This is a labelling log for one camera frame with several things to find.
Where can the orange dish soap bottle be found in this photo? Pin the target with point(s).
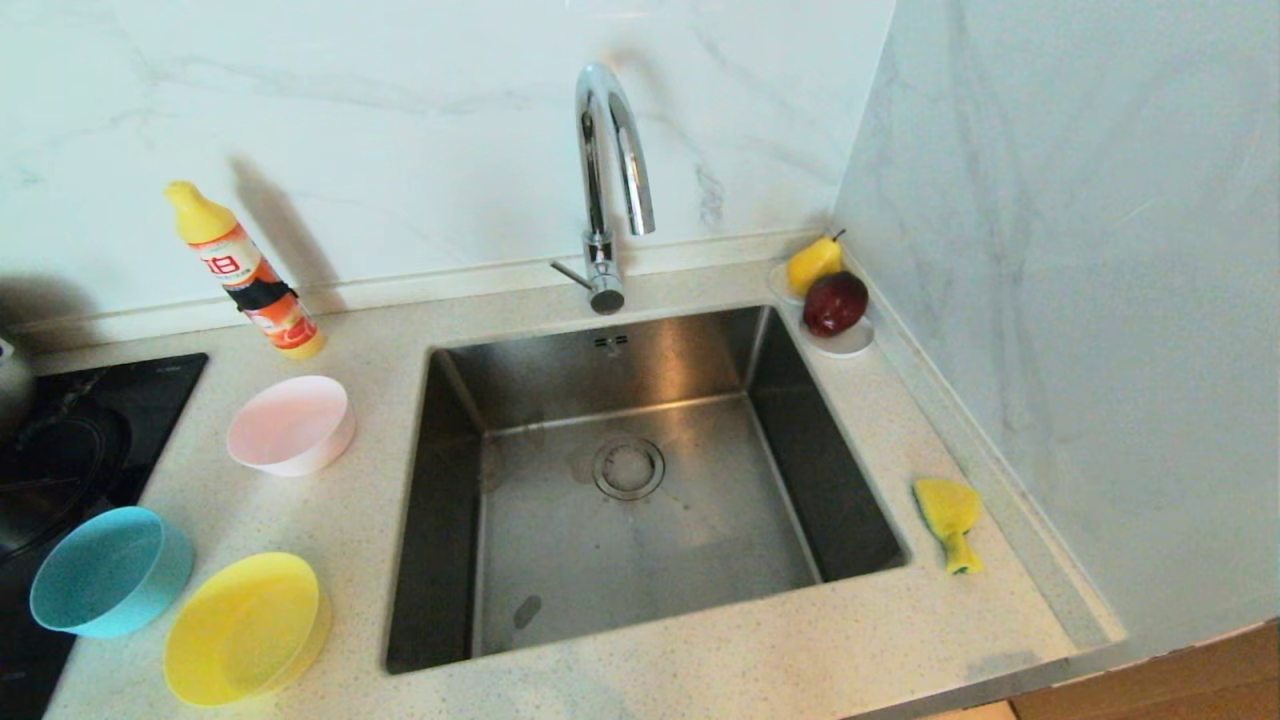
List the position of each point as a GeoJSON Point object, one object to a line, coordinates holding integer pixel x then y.
{"type": "Point", "coordinates": [250, 280]}

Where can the round metal sink drain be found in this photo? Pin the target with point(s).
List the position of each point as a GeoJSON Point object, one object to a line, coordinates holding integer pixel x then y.
{"type": "Point", "coordinates": [628, 468]}

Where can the stainless steel sink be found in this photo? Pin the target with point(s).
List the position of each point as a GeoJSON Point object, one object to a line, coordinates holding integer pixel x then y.
{"type": "Point", "coordinates": [560, 560]}

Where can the yellow green sponge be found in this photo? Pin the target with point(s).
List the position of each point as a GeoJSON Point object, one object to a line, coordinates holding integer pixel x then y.
{"type": "Point", "coordinates": [948, 505]}

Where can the chrome gooseneck faucet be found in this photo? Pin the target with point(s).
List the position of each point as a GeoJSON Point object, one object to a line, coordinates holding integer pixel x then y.
{"type": "Point", "coordinates": [597, 200]}

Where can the yellow pear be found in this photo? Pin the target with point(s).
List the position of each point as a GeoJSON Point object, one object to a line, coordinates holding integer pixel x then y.
{"type": "Point", "coordinates": [812, 265]}

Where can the dark red apple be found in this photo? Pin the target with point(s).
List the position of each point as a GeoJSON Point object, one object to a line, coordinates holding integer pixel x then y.
{"type": "Point", "coordinates": [835, 303]}

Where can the small white saucer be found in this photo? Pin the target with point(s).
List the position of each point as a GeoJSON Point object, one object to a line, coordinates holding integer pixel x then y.
{"type": "Point", "coordinates": [852, 345]}

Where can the pink plastic bowl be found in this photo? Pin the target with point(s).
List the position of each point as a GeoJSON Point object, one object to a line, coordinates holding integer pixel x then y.
{"type": "Point", "coordinates": [290, 425]}

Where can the black glass cooktop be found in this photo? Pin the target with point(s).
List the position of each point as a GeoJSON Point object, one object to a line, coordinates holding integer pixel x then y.
{"type": "Point", "coordinates": [160, 390]}

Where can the yellow plastic bowl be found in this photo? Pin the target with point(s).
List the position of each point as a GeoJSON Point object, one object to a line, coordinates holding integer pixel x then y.
{"type": "Point", "coordinates": [240, 630]}

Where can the blue plastic bowl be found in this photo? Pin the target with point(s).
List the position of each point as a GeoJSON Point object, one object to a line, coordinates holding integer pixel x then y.
{"type": "Point", "coordinates": [105, 570]}

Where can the black round pan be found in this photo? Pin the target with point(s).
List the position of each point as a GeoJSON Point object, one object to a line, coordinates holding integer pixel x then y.
{"type": "Point", "coordinates": [60, 470]}

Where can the metal kettle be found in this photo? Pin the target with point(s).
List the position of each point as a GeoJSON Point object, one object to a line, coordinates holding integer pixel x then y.
{"type": "Point", "coordinates": [12, 390]}

